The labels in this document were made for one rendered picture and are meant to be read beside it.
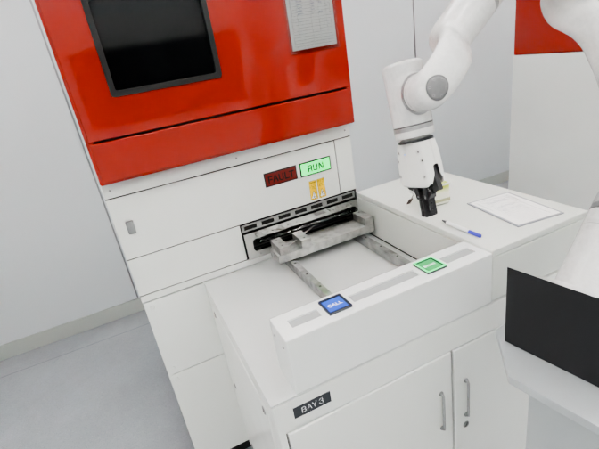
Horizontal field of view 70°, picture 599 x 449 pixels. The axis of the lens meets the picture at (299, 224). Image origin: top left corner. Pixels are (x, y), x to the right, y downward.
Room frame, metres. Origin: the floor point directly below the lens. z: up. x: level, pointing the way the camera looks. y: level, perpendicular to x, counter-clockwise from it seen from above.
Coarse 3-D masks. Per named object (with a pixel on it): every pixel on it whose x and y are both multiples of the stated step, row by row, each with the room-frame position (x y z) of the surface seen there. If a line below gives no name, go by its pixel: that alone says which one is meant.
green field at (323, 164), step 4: (316, 160) 1.42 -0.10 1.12; (320, 160) 1.42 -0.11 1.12; (324, 160) 1.43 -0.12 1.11; (328, 160) 1.43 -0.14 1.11; (304, 164) 1.40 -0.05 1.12; (308, 164) 1.41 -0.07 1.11; (312, 164) 1.41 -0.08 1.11; (316, 164) 1.42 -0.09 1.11; (320, 164) 1.42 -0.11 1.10; (324, 164) 1.43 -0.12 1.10; (328, 164) 1.43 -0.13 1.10; (304, 168) 1.40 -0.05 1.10; (308, 168) 1.41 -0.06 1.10; (312, 168) 1.41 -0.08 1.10; (316, 168) 1.42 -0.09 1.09; (320, 168) 1.42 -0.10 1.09; (324, 168) 1.43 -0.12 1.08; (304, 172) 1.40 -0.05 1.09; (308, 172) 1.41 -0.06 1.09; (312, 172) 1.41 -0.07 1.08
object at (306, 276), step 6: (288, 264) 1.25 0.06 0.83; (294, 264) 1.21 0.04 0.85; (294, 270) 1.21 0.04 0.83; (300, 270) 1.16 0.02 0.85; (306, 270) 1.16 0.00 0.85; (300, 276) 1.16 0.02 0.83; (306, 276) 1.12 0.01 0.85; (312, 276) 1.11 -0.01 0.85; (306, 282) 1.13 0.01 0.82; (312, 282) 1.08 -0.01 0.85; (318, 282) 1.07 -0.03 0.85; (312, 288) 1.09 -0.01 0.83; (318, 288) 1.04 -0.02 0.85; (324, 288) 1.04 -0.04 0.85; (318, 294) 1.05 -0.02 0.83; (324, 294) 1.01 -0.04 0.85; (330, 294) 1.00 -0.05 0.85
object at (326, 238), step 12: (336, 228) 1.37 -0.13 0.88; (348, 228) 1.35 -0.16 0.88; (360, 228) 1.33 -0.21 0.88; (372, 228) 1.35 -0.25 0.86; (312, 240) 1.30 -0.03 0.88; (324, 240) 1.29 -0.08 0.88; (336, 240) 1.30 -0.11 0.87; (276, 252) 1.26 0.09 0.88; (300, 252) 1.25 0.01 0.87; (312, 252) 1.27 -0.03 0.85
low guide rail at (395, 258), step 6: (360, 240) 1.33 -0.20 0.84; (366, 240) 1.29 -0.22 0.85; (372, 240) 1.29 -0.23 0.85; (366, 246) 1.30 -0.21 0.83; (372, 246) 1.26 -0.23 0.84; (378, 246) 1.24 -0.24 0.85; (384, 246) 1.23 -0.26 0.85; (378, 252) 1.23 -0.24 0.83; (384, 252) 1.20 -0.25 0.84; (390, 252) 1.18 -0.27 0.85; (390, 258) 1.17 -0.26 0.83; (396, 258) 1.14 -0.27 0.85; (402, 258) 1.13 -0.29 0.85; (396, 264) 1.14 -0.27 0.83; (402, 264) 1.11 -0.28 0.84
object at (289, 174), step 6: (288, 168) 1.38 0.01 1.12; (294, 168) 1.39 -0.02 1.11; (270, 174) 1.36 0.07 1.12; (276, 174) 1.36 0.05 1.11; (282, 174) 1.37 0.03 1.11; (288, 174) 1.38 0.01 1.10; (294, 174) 1.39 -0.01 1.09; (270, 180) 1.35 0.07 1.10; (276, 180) 1.36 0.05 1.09; (282, 180) 1.37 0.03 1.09
